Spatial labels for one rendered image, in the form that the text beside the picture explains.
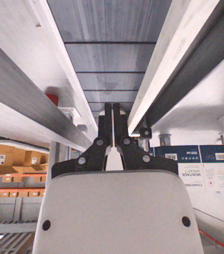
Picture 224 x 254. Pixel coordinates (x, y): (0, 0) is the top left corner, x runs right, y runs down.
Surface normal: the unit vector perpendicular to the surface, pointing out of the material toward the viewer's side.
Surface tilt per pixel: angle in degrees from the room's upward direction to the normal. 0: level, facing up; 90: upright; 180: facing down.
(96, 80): 0
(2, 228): 90
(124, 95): 0
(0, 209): 90
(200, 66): 90
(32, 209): 90
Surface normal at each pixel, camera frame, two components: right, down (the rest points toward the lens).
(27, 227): 0.13, -0.25
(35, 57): 0.00, 0.97
